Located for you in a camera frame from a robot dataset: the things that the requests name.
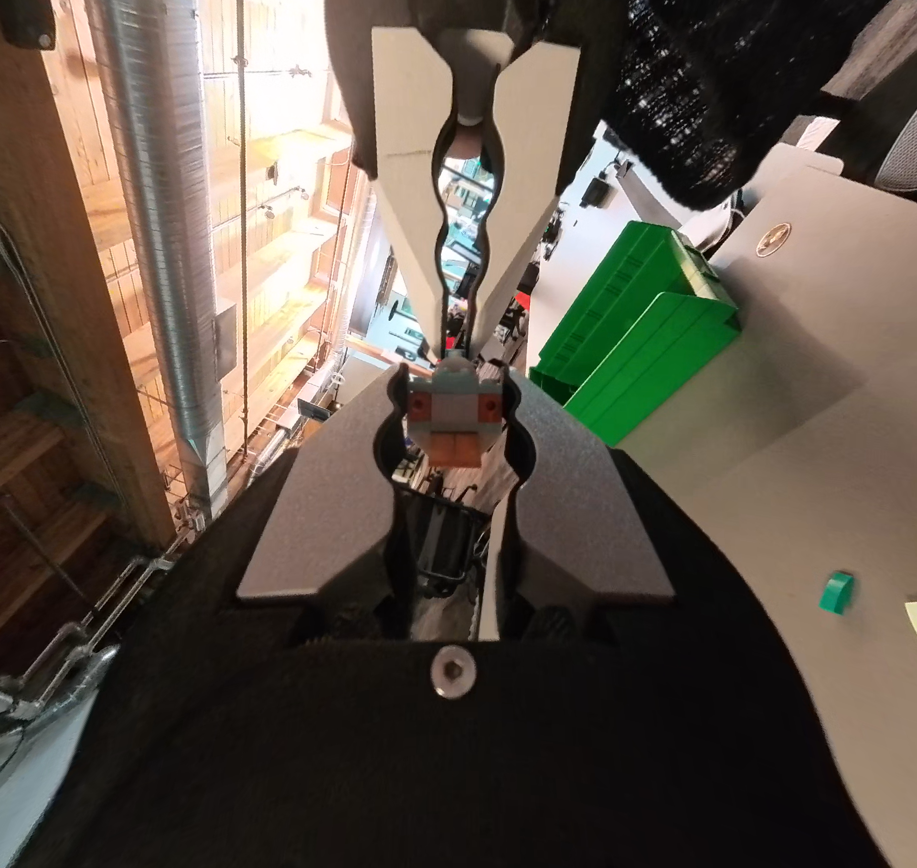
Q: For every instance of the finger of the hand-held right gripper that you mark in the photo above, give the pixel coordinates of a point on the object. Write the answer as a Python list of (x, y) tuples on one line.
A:
[(405, 166), (534, 166)]

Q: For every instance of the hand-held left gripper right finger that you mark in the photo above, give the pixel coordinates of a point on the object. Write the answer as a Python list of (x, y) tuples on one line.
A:
[(580, 517)]

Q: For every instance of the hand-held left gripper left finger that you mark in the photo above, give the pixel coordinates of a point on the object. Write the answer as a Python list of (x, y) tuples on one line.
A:
[(322, 517)]

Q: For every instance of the small multicoloured lego model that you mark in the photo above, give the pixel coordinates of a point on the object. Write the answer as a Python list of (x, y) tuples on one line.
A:
[(453, 413)]

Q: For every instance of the small green lego piece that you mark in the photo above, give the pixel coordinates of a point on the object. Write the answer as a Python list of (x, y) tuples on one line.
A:
[(835, 593)]

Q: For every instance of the green plastic bin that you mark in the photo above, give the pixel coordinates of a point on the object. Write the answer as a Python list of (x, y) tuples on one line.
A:
[(630, 352)]

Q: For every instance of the grey mesh office chair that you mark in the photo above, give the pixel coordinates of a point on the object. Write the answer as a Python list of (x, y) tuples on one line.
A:
[(899, 166)]

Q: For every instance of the silver ventilation duct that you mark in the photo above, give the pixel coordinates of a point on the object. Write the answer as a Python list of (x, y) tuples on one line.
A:
[(168, 238)]

